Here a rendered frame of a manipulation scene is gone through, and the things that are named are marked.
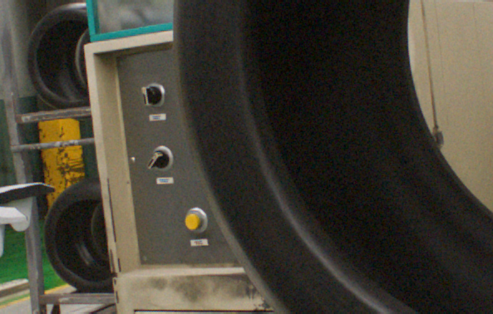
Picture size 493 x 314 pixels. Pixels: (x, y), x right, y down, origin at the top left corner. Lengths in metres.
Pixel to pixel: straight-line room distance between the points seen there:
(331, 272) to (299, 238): 0.03
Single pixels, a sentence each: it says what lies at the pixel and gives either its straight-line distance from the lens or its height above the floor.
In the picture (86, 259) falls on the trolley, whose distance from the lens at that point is 5.18.
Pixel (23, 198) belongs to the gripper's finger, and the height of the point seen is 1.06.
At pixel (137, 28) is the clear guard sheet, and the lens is 1.71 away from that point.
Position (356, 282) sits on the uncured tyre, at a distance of 0.73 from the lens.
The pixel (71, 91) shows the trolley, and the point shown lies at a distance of 5.11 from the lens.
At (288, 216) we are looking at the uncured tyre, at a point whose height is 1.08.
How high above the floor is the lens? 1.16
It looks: 3 degrees down
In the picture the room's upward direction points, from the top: 6 degrees counter-clockwise
